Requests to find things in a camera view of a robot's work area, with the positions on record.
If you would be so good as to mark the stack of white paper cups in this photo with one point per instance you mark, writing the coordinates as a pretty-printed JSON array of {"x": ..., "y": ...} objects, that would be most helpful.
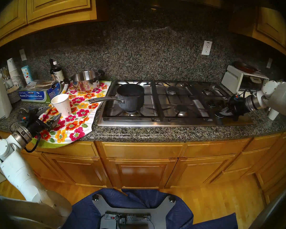
[{"x": 14, "y": 73}]

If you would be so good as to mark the stainless steel stock pot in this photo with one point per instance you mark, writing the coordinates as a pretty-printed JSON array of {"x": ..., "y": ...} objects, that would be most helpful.
[{"x": 85, "y": 84}]

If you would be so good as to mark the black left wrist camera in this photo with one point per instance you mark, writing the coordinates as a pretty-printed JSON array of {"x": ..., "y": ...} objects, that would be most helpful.
[{"x": 25, "y": 118}]

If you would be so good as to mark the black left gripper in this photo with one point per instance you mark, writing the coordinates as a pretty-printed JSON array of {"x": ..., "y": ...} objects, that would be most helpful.
[{"x": 37, "y": 126}]

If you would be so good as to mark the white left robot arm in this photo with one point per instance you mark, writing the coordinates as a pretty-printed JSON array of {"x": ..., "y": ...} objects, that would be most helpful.
[{"x": 19, "y": 171}]

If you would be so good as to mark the dark bottle with white label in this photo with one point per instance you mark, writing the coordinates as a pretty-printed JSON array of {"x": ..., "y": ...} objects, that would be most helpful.
[{"x": 58, "y": 74}]

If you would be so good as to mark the floral kitchen towel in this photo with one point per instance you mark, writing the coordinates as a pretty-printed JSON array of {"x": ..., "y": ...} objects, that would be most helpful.
[{"x": 81, "y": 116}]

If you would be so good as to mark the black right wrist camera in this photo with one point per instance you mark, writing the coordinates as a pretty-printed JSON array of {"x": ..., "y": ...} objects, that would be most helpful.
[{"x": 236, "y": 97}]

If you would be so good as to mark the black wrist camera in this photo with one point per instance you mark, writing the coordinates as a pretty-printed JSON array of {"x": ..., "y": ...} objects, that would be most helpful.
[
  {"x": 236, "y": 97},
  {"x": 25, "y": 118}
]

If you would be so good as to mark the black stove knob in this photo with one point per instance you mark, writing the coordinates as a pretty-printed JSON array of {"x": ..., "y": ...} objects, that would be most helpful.
[
  {"x": 218, "y": 115},
  {"x": 211, "y": 103},
  {"x": 221, "y": 103}
]

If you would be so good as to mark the blue aluminium foil box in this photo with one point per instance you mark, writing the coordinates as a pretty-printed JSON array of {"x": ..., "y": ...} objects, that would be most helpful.
[{"x": 38, "y": 95}]

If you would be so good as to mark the white wall switch plate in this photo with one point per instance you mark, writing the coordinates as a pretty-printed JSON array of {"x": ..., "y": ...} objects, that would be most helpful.
[
  {"x": 269, "y": 63},
  {"x": 22, "y": 54}
]

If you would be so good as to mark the wooden wall cabinet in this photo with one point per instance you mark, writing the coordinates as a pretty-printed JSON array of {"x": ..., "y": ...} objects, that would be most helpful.
[
  {"x": 52, "y": 4},
  {"x": 271, "y": 25}
]

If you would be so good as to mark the dark round lid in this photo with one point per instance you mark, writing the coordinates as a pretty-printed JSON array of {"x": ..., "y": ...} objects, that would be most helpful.
[{"x": 19, "y": 117}]

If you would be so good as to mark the wooden base cabinets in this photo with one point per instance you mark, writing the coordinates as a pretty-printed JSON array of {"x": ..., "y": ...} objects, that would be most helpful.
[{"x": 143, "y": 173}]

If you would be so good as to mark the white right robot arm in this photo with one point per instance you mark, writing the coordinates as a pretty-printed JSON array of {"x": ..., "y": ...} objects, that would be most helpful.
[{"x": 278, "y": 97}]

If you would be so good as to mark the white toaster oven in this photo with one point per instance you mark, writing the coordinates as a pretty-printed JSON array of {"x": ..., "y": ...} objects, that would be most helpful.
[{"x": 231, "y": 79}]

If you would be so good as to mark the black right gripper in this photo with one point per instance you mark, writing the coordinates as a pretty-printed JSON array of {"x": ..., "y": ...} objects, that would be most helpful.
[{"x": 239, "y": 106}]

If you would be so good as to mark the small black burner grate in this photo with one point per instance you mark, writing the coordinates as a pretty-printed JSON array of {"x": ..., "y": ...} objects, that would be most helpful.
[{"x": 217, "y": 93}]

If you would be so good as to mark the large black burner grate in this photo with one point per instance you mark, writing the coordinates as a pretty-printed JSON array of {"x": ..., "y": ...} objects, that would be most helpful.
[
  {"x": 112, "y": 116},
  {"x": 188, "y": 116}
]

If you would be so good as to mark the colourful patterned paper cup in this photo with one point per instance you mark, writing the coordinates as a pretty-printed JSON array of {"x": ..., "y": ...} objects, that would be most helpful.
[{"x": 26, "y": 74}]

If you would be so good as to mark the small white paper cup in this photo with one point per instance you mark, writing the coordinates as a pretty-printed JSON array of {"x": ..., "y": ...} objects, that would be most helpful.
[{"x": 273, "y": 115}]

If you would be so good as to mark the stainless steel gas cooktop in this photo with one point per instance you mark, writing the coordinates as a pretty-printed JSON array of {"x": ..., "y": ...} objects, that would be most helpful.
[{"x": 195, "y": 120}]

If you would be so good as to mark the white wall power outlet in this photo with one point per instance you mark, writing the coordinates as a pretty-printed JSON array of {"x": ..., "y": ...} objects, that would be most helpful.
[{"x": 206, "y": 48}]

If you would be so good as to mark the white cup holding wooden sticks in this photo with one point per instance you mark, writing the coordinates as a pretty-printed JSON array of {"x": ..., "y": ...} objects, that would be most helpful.
[{"x": 9, "y": 83}]

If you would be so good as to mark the patterned grey bowl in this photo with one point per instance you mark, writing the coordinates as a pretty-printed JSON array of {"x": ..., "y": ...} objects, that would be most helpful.
[{"x": 13, "y": 95}]

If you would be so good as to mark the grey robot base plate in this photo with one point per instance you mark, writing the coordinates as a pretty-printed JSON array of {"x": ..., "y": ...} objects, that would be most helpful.
[{"x": 133, "y": 204}]

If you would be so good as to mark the white paper water cup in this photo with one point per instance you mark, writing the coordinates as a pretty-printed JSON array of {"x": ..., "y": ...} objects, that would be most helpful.
[{"x": 62, "y": 106}]

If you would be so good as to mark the slim dark bottle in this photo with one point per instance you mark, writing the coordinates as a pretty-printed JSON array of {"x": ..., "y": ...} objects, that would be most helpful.
[{"x": 51, "y": 68}]

